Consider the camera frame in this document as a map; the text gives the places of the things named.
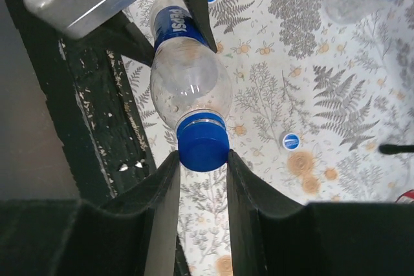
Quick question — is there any floral tablecloth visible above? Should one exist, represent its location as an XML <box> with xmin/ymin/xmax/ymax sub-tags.
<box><xmin>210</xmin><ymin>0</ymin><xmax>413</xmax><ymax>204</ymax></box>

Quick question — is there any red label clear bottle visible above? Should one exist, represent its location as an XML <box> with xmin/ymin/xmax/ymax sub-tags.
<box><xmin>397</xmin><ymin>189</ymin><xmax>414</xmax><ymax>204</ymax></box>

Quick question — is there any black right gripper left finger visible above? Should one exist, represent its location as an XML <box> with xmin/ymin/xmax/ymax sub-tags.
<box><xmin>1</xmin><ymin>152</ymin><xmax>180</xmax><ymax>275</ymax></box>

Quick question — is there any plain blue bottle cap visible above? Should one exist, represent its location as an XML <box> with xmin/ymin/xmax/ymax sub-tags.
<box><xmin>175</xmin><ymin>110</ymin><xmax>230</xmax><ymax>173</ymax></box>

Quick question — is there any black music stand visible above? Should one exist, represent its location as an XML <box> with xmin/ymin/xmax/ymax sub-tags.
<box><xmin>378</xmin><ymin>144</ymin><xmax>414</xmax><ymax>155</ymax></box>

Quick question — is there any Pepsi label clear bottle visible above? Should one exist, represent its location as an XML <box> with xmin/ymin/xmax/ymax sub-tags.
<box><xmin>150</xmin><ymin>0</ymin><xmax>233</xmax><ymax>129</ymax></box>

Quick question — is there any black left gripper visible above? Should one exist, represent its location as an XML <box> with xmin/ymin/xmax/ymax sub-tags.
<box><xmin>106</xmin><ymin>0</ymin><xmax>217</xmax><ymax>66</ymax></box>

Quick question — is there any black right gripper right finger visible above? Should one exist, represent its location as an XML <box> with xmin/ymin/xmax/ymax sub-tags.
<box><xmin>226</xmin><ymin>151</ymin><xmax>413</xmax><ymax>275</ymax></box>

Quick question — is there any blue white cap right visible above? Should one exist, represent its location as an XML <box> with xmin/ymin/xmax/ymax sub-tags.
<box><xmin>280</xmin><ymin>133</ymin><xmax>301</xmax><ymax>151</ymax></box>

